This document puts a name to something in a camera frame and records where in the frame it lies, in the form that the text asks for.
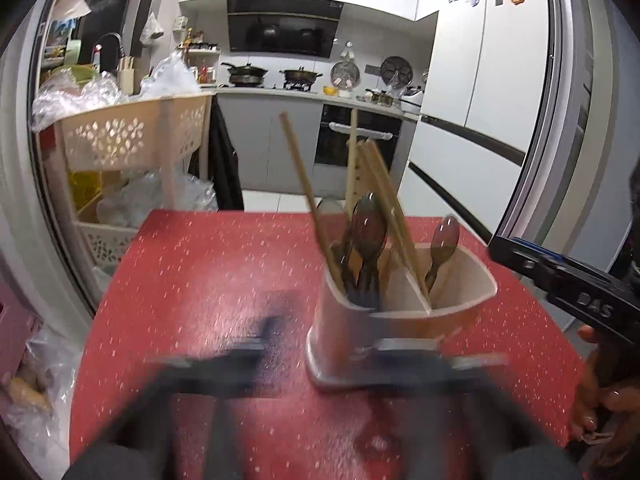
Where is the beige plastic storage cart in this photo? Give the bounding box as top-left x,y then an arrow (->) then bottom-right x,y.
52,92 -> 213,271

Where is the black built-in oven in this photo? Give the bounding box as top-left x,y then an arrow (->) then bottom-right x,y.
315,103 -> 403,173

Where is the white spice rack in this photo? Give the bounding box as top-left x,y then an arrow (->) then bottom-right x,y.
186,42 -> 222,85

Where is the yellow oil bottle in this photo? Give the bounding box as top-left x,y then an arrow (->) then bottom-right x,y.
67,170 -> 108,211

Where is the clear bag of food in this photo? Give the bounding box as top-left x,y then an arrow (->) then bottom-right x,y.
0,330 -> 76,461

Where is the black wok with lid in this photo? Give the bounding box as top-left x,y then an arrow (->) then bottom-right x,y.
221,62 -> 268,86

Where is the pile of clear plastic bags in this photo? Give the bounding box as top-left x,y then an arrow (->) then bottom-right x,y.
97,172 -> 219,231

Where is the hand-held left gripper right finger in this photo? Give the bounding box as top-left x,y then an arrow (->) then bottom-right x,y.
372,340 -> 583,480

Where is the crumpled clear plastic bag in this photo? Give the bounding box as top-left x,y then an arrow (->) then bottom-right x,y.
31,67 -> 126,133

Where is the round metal steamer rack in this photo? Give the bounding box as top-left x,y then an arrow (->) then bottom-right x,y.
330,60 -> 362,88

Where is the bronze pot with lid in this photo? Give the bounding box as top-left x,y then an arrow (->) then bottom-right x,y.
279,66 -> 323,88

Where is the beige plastic utensil holder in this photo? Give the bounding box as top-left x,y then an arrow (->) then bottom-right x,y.
306,242 -> 498,393

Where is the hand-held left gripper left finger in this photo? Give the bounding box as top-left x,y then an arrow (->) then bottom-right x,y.
62,315 -> 286,480

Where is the curved kitchen faucet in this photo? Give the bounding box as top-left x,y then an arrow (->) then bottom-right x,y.
95,32 -> 126,68

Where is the black range hood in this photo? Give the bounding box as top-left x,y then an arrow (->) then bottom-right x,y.
226,0 -> 345,59

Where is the person's right hand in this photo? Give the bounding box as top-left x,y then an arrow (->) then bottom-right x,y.
570,325 -> 640,445

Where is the round dark divided tray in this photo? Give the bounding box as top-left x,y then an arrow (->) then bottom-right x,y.
381,56 -> 415,86

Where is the white refrigerator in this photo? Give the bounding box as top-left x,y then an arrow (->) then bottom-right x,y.
400,0 -> 561,256

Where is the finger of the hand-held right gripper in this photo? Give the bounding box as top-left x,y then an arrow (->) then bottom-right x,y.
487,236 -> 556,288
512,237 -> 613,282

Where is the black hanging garment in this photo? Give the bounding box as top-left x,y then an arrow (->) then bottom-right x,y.
187,95 -> 245,212

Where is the hanging white plastic bag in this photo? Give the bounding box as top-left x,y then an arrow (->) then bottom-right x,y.
140,10 -> 165,47

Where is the black handled spoon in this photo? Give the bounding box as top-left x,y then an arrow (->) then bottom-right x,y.
318,196 -> 357,306
350,192 -> 389,308
425,216 -> 462,291

